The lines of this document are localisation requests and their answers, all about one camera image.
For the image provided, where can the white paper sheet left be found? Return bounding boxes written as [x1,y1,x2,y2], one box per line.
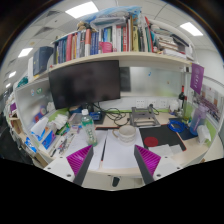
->
[64,130,107,170]

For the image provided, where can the black desk mat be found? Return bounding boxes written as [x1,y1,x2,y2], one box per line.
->
[140,125,186,151]

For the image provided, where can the purple translucent water jug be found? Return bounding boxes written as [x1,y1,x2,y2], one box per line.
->
[190,104,208,136]

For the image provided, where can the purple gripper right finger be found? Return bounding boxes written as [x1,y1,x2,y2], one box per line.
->
[134,145,161,185]

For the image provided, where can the purple hanging banner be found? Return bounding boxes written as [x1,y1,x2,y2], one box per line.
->
[190,64,204,93]

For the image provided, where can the pink mug on shelf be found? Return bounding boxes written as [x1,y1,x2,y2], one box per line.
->
[99,42,112,53]

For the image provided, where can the stack of books right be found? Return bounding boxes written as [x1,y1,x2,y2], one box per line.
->
[154,29,194,61]

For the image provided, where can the white paper sheet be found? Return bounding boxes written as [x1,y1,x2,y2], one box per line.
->
[64,130,107,170]
[103,130,143,169]

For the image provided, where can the dark wine bottle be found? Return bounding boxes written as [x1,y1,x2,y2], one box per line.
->
[178,85,185,109]

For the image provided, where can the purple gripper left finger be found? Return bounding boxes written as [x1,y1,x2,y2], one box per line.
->
[66,145,93,186]

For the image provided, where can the blue white box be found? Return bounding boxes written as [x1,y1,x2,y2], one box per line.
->
[31,127,56,150]

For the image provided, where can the clear plastic water bottle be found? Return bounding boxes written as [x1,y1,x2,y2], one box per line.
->
[81,109,97,146]

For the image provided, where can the black pen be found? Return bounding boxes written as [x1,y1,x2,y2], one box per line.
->
[101,138,107,162]

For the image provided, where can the red round coaster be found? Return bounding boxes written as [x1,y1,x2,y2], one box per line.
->
[144,137,158,147]

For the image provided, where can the white paper sheet right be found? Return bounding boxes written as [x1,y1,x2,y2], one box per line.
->
[103,130,143,169]

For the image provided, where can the row of books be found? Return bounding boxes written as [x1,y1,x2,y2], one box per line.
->
[53,15,157,64]

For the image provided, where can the white wooden shelf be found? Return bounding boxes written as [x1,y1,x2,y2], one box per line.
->
[49,52,191,71]

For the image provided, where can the white tissue paper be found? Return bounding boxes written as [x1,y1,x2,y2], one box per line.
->
[53,114,68,130]

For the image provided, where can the white ceramic cup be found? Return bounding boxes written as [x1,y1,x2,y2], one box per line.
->
[112,125,136,144]

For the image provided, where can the black computer monitor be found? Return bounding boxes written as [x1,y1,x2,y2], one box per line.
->
[49,60,120,109]

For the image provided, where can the black cables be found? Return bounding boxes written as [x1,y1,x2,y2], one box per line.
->
[94,106,132,128]

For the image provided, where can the grey metal laptop stand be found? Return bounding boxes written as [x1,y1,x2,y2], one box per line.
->
[130,105,161,128]

